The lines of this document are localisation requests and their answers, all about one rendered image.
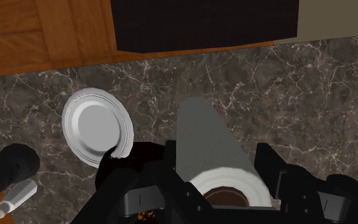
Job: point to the white round plate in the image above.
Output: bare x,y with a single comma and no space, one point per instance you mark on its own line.
96,127

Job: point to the white paper towel roll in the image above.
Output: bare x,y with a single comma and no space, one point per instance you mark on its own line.
206,145

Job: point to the small red yellow object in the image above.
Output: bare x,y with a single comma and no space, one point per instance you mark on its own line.
146,215

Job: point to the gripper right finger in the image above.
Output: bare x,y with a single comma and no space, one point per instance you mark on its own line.
299,189

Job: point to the white salt shaker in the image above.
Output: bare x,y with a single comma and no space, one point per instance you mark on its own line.
17,197

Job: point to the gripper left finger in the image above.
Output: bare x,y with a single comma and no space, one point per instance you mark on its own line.
166,186

